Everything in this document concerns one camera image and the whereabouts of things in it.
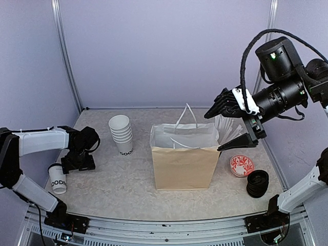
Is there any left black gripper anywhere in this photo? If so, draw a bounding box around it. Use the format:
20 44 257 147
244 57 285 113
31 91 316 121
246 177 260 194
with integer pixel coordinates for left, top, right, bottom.
61 146 95 174

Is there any stack of white paper cups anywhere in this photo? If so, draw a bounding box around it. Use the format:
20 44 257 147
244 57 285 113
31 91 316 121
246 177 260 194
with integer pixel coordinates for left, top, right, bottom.
108 115 133 156

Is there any brown paper bag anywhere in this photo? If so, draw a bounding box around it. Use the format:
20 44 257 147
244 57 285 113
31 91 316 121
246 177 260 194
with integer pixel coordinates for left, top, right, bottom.
150 114 220 191

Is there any stack of black cup lids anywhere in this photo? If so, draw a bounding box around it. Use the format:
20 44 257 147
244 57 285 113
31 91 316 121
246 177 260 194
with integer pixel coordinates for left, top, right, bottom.
246 170 269 198

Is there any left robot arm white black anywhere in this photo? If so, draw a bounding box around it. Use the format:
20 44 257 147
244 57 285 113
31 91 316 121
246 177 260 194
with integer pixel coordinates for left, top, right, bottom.
1 126 100 228

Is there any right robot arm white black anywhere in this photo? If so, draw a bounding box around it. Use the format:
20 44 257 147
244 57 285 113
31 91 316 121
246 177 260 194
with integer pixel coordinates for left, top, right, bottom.
204 29 327 228

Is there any red white patterned bowl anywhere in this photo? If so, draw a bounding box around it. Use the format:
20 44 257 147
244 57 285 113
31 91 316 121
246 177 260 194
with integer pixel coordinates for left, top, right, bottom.
230 155 255 177

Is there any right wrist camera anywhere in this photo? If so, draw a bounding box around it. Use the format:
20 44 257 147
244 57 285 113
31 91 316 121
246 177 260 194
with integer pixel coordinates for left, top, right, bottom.
214 87 264 116

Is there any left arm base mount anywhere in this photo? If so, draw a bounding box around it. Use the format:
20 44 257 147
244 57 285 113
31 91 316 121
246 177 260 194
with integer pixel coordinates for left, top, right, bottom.
44 199 90 234

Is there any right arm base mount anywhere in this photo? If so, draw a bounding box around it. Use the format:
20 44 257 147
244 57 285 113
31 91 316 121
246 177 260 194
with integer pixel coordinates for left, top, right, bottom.
244 195 290 233

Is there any aluminium front frame rail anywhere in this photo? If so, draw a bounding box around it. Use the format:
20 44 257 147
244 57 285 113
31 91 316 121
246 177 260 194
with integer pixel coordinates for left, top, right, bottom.
17 202 316 246

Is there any right aluminium corner post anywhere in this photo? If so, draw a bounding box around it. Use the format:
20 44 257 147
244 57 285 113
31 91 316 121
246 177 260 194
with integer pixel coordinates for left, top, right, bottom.
252 0 278 96

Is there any aluminium corner post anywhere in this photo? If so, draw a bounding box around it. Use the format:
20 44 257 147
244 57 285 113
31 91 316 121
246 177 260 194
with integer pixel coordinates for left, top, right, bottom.
51 0 83 113
252 0 278 96

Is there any left aluminium corner post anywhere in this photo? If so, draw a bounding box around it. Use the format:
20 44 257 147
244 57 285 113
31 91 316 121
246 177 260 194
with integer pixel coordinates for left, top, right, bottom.
51 0 83 113

